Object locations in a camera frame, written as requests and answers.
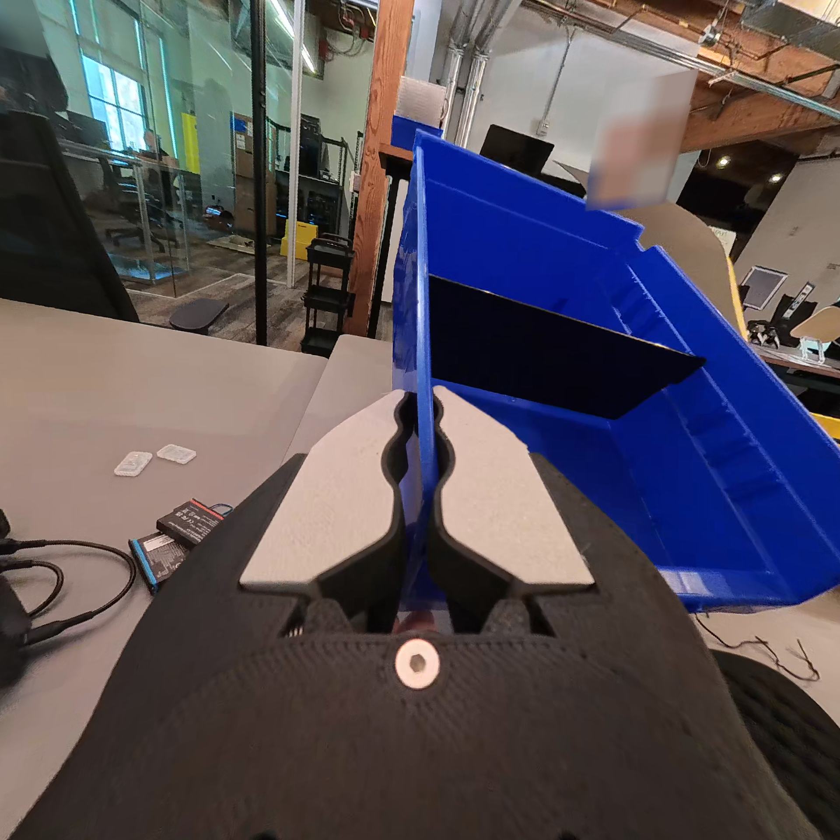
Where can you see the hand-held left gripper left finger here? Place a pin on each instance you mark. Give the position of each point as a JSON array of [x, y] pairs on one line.
[[328, 519]]

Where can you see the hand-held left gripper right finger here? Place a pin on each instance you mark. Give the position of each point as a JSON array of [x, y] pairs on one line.
[[512, 512]]

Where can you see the blue divided plastic bin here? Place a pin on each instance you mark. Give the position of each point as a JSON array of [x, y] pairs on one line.
[[656, 460]]

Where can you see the black battery with red label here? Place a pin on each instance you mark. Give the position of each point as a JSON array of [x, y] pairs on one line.
[[190, 519]]

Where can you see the black battery with blue edge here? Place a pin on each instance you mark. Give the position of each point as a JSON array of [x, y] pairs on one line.
[[158, 558]]

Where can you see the black utility cart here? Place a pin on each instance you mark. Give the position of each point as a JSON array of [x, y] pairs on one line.
[[328, 289]]

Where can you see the black stand pole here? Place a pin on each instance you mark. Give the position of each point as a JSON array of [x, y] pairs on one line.
[[260, 171]]

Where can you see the black textured pad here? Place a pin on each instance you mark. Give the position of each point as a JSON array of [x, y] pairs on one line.
[[788, 735]]

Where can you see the black monitor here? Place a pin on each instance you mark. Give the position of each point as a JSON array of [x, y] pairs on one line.
[[515, 147]]

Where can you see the small blue bin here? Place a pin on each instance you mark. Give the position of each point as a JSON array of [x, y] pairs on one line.
[[410, 131]]

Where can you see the wooden post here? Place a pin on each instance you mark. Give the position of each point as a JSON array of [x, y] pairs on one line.
[[381, 131]]

